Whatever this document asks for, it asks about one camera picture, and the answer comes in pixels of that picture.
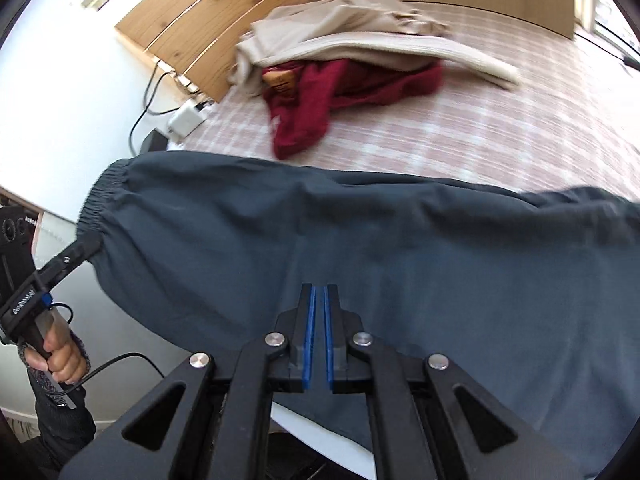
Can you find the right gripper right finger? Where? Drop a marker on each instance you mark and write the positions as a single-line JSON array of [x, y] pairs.
[[428, 418]]

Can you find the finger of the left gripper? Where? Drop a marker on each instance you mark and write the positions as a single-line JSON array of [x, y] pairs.
[[75, 254]]

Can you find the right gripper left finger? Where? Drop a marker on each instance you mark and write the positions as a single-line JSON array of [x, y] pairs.
[[209, 418]]

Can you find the dark grey trousers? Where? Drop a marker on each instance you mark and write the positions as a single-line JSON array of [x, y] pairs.
[[535, 295]]

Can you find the person left forearm sleeve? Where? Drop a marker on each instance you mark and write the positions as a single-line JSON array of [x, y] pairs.
[[63, 432]]

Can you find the person left hand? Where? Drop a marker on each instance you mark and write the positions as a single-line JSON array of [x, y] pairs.
[[66, 363]]

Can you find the black power adapter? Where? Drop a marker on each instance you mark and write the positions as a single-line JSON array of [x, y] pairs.
[[154, 141]]

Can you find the white power strip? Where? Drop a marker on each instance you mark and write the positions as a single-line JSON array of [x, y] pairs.
[[187, 118]]

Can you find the slatted wooden panel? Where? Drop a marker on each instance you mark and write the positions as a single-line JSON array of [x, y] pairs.
[[196, 38]]

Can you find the dark red garment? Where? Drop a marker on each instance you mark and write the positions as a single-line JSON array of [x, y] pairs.
[[302, 95]]

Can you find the pink plaid table cloth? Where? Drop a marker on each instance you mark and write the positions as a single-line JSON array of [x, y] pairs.
[[573, 119]]

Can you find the beige garment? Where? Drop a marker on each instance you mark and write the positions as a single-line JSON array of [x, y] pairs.
[[386, 33]]

